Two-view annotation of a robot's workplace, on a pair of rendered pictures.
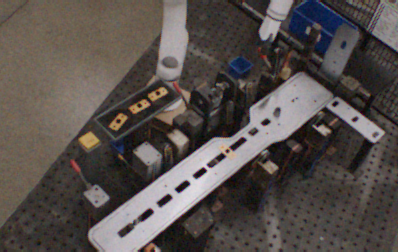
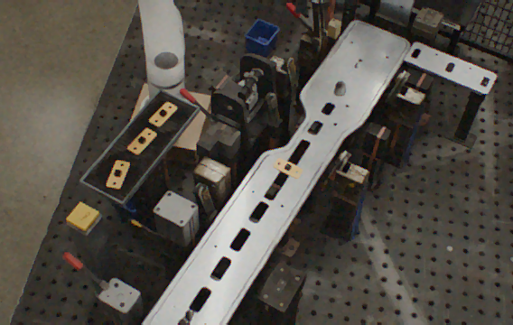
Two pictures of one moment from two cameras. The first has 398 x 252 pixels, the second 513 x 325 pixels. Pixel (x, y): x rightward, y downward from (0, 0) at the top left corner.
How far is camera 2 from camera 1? 0.35 m
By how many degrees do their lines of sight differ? 6
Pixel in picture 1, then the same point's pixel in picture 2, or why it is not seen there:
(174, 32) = (160, 14)
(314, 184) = (415, 174)
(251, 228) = (349, 264)
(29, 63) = not seen: outside the picture
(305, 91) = (368, 47)
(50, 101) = (2, 157)
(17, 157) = not seen: outside the picture
